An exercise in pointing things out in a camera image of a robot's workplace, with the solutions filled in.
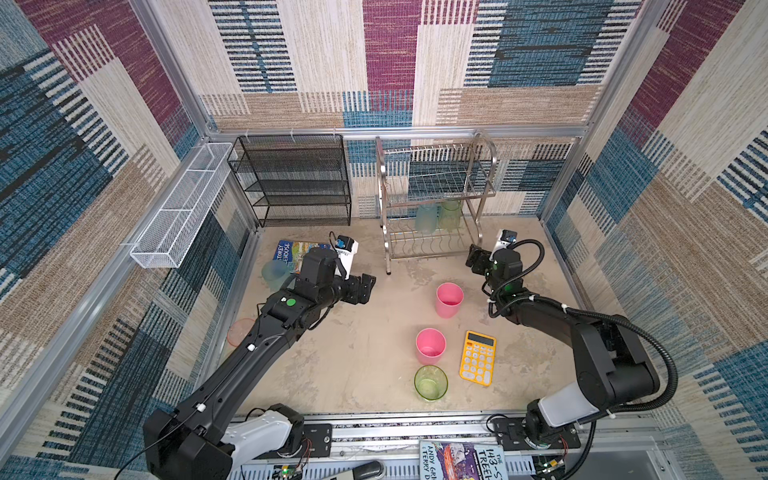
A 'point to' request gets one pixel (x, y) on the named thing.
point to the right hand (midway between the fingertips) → (481, 250)
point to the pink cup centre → (430, 344)
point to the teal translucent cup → (426, 218)
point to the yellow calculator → (478, 356)
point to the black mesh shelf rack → (294, 180)
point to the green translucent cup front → (430, 382)
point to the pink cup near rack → (448, 299)
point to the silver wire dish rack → (430, 196)
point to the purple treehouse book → (456, 460)
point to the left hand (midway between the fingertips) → (362, 272)
